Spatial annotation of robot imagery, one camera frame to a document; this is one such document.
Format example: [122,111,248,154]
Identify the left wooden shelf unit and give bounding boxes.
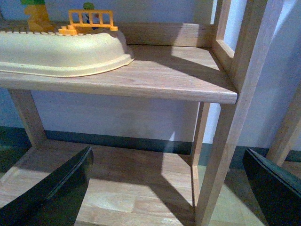
[0,0,285,226]

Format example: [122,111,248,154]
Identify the beige toy island base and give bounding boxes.
[0,31,135,77]

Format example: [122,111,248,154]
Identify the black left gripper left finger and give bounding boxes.
[0,147,94,226]

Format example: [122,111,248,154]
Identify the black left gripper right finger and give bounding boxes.
[243,149,301,226]

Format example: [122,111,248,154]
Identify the small toy figure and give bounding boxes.
[82,2,99,30]

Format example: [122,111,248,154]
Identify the orange toy fence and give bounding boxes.
[58,9,119,36]

